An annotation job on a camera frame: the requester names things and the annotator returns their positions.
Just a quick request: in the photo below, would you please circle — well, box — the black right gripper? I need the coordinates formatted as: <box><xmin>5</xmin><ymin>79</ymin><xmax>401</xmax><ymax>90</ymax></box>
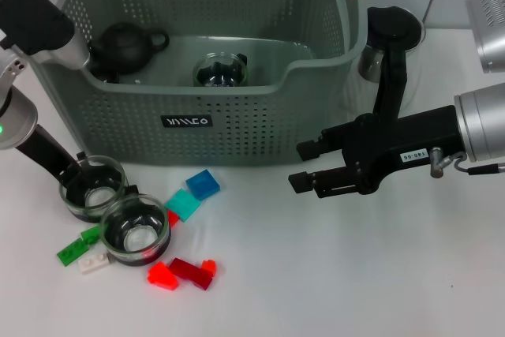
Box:
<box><xmin>287</xmin><ymin>104</ymin><xmax>466</xmax><ymax>200</ymax></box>

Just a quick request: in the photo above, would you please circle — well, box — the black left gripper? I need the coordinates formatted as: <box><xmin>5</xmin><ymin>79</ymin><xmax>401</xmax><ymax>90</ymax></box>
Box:
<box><xmin>15</xmin><ymin>124</ymin><xmax>94</xmax><ymax>197</ymax></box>

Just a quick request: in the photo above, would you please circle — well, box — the glass teacup black base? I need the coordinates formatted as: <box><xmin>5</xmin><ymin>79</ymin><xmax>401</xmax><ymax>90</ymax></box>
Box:
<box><xmin>99</xmin><ymin>185</ymin><xmax>171</xmax><ymax>267</ymax></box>
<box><xmin>58</xmin><ymin>154</ymin><xmax>129</xmax><ymax>223</ymax></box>
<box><xmin>192</xmin><ymin>51</ymin><xmax>250</xmax><ymax>88</ymax></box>

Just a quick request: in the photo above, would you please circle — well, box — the small green toy brick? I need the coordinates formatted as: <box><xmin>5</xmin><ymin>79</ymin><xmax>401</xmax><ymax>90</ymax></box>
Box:
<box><xmin>80</xmin><ymin>226</ymin><xmax>102</xmax><ymax>245</ymax></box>

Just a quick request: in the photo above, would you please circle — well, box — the grey perforated storage basket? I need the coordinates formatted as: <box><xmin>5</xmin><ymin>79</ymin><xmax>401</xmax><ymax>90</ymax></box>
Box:
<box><xmin>8</xmin><ymin>0</ymin><xmax>368</xmax><ymax>167</ymax></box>

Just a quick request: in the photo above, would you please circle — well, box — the long green toy brick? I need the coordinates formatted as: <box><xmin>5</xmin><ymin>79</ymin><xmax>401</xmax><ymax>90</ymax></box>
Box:
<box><xmin>56</xmin><ymin>238</ymin><xmax>91</xmax><ymax>267</ymax></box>

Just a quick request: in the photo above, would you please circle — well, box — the white toy brick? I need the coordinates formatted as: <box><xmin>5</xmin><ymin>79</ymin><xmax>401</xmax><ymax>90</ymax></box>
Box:
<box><xmin>77</xmin><ymin>253</ymin><xmax>110</xmax><ymax>275</ymax></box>

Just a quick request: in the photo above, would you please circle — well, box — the teal toy brick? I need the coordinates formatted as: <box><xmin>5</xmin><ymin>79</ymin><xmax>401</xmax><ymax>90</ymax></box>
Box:
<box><xmin>164</xmin><ymin>189</ymin><xmax>202</xmax><ymax>223</ymax></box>

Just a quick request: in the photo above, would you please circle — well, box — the blue toy brick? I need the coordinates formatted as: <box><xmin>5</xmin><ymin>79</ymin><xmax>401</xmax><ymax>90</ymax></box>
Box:
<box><xmin>185</xmin><ymin>169</ymin><xmax>220</xmax><ymax>200</ymax></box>

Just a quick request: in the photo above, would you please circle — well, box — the black teapot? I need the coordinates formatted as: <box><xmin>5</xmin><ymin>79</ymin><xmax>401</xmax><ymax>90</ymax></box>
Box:
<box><xmin>86</xmin><ymin>21</ymin><xmax>170</xmax><ymax>76</ymax></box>

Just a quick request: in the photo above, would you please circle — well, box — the bright red toy brick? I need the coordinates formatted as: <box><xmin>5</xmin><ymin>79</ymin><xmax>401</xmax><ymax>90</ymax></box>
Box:
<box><xmin>147</xmin><ymin>260</ymin><xmax>179</xmax><ymax>290</ymax></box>

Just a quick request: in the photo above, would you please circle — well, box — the dark red toy brick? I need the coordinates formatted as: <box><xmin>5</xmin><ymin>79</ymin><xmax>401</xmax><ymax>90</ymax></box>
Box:
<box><xmin>168</xmin><ymin>256</ymin><xmax>214</xmax><ymax>291</ymax></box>

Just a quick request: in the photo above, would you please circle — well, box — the small orange-red toy brick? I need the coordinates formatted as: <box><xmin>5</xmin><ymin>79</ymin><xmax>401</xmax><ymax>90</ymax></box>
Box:
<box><xmin>200</xmin><ymin>259</ymin><xmax>218</xmax><ymax>278</ymax></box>

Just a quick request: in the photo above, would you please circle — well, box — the glass coffee pot black handle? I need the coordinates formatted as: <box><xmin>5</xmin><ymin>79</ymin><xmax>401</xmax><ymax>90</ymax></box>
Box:
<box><xmin>357</xmin><ymin>5</ymin><xmax>427</xmax><ymax>119</ymax></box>

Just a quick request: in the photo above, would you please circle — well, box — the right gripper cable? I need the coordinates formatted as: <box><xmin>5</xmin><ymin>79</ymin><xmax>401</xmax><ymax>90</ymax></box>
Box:
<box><xmin>428</xmin><ymin>146</ymin><xmax>505</xmax><ymax>178</ymax></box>

